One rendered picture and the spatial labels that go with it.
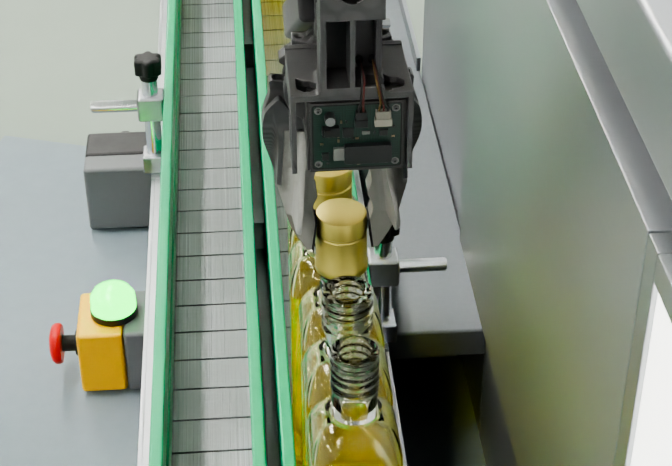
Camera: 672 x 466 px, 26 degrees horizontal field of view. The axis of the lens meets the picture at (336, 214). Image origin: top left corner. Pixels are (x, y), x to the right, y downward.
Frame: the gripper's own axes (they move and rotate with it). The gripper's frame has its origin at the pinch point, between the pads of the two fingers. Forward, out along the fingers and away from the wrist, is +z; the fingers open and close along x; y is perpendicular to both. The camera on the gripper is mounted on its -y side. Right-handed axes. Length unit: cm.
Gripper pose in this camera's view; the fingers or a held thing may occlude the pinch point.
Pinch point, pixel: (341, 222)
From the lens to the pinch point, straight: 95.5
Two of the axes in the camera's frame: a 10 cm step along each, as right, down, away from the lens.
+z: 0.0, 8.2, 5.7
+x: 10.0, -0.5, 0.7
